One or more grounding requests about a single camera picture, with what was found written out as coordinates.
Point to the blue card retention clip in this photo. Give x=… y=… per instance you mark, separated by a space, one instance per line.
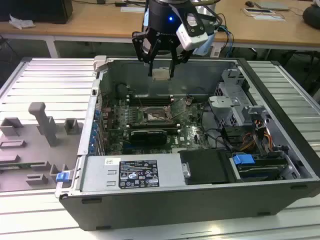
x=95 y=130
x=92 y=148
x=93 y=139
x=97 y=114

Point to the small brown board component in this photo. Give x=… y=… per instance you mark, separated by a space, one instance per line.
x=188 y=100

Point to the black plastic shroud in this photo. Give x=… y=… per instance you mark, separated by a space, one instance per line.
x=202 y=165

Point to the black open PC case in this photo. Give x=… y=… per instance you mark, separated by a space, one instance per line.
x=175 y=207

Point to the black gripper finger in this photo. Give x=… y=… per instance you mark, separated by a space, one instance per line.
x=172 y=60
x=143 y=47

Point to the white printed sheet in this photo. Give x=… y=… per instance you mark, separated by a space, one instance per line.
x=132 y=9

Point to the green motherboard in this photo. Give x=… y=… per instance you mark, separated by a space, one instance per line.
x=190 y=132

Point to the grey metal drive cage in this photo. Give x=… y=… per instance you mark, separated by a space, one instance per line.
x=232 y=110

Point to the white flat device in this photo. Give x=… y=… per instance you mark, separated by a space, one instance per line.
x=258 y=11

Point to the green RAM stick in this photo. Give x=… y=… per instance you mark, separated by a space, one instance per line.
x=27 y=165

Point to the grey case release latch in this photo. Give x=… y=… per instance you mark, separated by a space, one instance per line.
x=99 y=62

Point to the grey parts rack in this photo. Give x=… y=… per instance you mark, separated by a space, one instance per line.
x=62 y=150

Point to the CPU socket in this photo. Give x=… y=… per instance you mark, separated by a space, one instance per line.
x=152 y=116

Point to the hard disk in blue carrier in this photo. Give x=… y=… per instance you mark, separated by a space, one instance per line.
x=242 y=159

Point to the white barcode sticker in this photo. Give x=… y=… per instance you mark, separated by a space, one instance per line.
x=112 y=161

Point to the black computer mouse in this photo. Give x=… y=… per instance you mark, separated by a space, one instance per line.
x=249 y=3

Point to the white paper sheet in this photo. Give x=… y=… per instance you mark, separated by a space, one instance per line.
x=270 y=17

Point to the black label sticker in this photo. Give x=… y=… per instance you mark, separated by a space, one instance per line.
x=138 y=172

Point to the black round bag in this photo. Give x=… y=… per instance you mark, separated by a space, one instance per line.
x=312 y=16

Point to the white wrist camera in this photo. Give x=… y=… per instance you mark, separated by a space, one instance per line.
x=192 y=37

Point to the grey power supply unit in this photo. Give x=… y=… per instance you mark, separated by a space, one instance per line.
x=100 y=172

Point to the blue case latch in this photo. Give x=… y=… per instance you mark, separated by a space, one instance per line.
x=62 y=177

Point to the grey laptop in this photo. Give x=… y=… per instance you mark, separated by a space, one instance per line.
x=271 y=5

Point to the black power adapter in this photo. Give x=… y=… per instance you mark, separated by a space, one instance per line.
x=121 y=4

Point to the black graphics card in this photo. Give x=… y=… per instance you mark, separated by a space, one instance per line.
x=147 y=137

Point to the wooden desk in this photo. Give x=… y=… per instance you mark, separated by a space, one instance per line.
x=100 y=22

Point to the crumpled white paper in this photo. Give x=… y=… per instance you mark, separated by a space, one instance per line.
x=21 y=22

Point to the silver CPU plate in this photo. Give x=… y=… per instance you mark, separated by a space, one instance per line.
x=162 y=74

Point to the black desktop box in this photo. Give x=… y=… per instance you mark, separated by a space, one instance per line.
x=37 y=10

